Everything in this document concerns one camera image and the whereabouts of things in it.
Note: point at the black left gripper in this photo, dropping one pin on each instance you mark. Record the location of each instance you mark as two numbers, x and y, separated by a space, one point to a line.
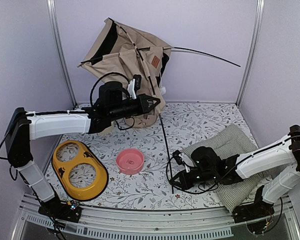
142 99

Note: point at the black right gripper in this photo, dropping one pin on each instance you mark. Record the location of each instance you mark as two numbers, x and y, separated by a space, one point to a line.
184 183

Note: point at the beige fabric pet tent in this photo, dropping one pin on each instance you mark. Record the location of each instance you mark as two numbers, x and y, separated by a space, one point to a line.
128 51

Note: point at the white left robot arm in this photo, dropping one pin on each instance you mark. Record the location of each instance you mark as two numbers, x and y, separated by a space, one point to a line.
27 126

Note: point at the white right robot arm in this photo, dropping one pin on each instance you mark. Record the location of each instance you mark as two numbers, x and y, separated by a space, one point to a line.
285 151

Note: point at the pink pet bowl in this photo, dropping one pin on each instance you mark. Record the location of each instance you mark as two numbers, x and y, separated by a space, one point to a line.
130 161

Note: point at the green checkered pet cushion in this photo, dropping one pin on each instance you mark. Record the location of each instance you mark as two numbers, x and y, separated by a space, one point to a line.
227 143

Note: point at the round beige embroidered mat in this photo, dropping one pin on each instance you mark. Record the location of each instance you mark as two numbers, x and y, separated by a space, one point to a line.
142 121

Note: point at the floral white table mat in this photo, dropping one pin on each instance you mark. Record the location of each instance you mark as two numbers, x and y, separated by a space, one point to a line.
180 125

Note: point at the yellow double bowl holder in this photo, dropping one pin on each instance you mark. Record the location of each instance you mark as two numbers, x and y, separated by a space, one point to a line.
80 172

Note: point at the white pompom toy on string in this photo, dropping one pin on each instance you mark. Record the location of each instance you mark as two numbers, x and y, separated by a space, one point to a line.
161 87

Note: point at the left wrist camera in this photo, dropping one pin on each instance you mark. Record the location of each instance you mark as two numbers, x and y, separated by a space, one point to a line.
134 85

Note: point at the aluminium front rail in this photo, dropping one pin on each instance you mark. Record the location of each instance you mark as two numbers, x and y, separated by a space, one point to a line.
103 223

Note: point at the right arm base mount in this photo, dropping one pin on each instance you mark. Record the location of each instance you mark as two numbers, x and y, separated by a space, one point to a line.
257 209

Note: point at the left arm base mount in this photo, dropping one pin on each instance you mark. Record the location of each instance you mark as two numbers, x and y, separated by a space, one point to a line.
56 209

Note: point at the left aluminium frame post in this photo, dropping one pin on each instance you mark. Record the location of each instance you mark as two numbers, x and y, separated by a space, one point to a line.
52 13

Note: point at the aluminium frame post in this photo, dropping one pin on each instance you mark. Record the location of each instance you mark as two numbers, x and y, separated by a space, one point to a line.
252 50
52 13

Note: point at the right aluminium frame post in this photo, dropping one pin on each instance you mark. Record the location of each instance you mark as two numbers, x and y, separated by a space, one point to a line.
252 50

